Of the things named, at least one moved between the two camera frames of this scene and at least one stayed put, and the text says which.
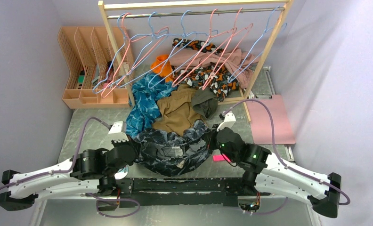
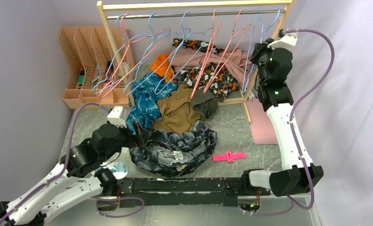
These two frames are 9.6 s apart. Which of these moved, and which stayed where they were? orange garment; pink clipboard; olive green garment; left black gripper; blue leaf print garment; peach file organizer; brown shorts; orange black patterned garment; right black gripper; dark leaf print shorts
Moved: right black gripper; left black gripper
Stayed: pink clipboard; orange black patterned garment; olive green garment; blue leaf print garment; dark leaf print shorts; orange garment; brown shorts; peach file organizer
